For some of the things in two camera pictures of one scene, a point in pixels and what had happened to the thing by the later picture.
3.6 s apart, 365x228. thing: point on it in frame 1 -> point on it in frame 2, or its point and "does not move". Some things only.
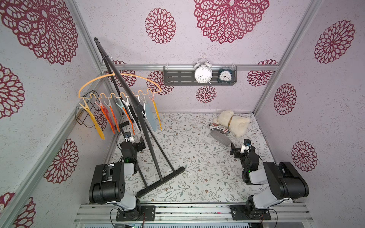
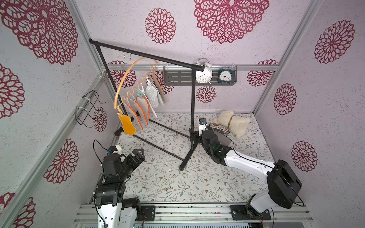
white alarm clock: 203,71 does not move
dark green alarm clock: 225,75 does not move
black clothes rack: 161,172 -> 119,132
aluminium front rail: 103,213 does not move
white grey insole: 150,115 -> 152,94
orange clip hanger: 121,95 -> 138,70
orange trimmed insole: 115,119 -> 143,106
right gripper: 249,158 -> 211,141
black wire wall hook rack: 87,105 does not move
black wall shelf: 185,75 does not move
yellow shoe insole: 96,123 -> 129,128
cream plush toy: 237,125 does not move
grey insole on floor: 221,137 does not move
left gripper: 138,145 -> 135,162
